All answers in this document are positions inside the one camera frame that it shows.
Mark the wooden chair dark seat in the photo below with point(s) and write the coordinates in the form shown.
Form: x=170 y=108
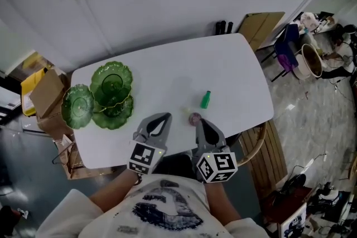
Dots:
x=256 y=147

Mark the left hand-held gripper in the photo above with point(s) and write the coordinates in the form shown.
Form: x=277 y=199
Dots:
x=142 y=156

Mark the person's left forearm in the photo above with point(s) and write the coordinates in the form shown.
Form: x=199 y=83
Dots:
x=111 y=192

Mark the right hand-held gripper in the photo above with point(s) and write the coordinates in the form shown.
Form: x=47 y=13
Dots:
x=220 y=164

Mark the person's white printed shirt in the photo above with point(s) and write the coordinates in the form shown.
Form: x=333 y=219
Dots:
x=167 y=214

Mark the small green bottle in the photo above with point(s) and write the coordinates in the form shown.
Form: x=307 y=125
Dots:
x=205 y=100

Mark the wooden step platform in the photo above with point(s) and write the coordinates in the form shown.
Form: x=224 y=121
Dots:
x=265 y=159

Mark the small pink round object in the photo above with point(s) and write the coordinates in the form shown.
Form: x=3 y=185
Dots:
x=193 y=118

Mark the yellow lidded bin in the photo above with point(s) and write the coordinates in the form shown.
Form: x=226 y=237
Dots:
x=28 y=92

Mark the round glass-top table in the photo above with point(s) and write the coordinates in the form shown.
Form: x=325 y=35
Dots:
x=313 y=61

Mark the green tiered glass dish stand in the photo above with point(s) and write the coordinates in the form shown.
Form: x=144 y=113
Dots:
x=76 y=106

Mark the person's right forearm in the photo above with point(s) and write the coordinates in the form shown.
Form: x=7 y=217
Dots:
x=221 y=203

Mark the white round tub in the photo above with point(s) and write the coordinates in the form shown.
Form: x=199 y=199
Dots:
x=301 y=68

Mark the black white backpack rig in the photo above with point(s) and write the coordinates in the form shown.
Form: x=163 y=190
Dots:
x=326 y=198

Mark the brown wooden cabinet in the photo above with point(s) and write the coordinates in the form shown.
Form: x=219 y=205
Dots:
x=279 y=203

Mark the small open cardboard box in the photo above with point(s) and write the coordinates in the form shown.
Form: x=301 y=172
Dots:
x=47 y=92

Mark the blue chair purple cloth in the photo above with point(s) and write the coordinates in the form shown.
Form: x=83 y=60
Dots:
x=287 y=44

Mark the large cardboard box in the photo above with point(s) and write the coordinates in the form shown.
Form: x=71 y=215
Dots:
x=50 y=125

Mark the black cylindrical object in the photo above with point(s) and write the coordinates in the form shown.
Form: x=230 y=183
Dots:
x=230 y=27
x=221 y=28

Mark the pale fabric bundle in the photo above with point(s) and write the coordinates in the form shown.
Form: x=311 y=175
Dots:
x=308 y=21

